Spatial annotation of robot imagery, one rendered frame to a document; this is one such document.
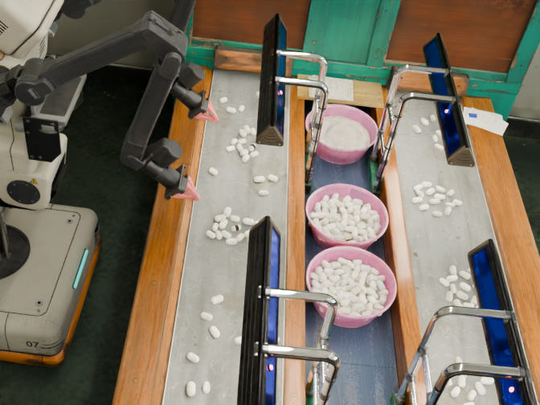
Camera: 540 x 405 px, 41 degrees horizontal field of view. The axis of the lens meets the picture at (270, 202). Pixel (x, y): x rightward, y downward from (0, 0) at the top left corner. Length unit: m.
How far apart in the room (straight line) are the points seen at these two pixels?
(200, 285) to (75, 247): 0.84
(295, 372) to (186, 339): 0.31
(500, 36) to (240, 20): 0.97
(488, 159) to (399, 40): 0.56
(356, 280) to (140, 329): 0.66
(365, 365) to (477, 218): 0.70
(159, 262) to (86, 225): 0.83
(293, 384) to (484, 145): 1.27
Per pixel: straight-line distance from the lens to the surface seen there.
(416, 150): 2.70
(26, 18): 2.03
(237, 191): 2.38
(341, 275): 2.19
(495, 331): 1.76
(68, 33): 4.00
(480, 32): 2.89
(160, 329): 1.98
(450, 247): 2.38
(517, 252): 2.42
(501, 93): 3.05
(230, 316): 2.05
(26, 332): 2.65
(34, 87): 1.92
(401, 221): 2.37
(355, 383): 2.06
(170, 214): 2.26
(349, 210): 2.38
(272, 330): 1.61
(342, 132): 2.69
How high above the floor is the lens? 2.38
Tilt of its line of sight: 44 degrees down
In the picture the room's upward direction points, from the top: 9 degrees clockwise
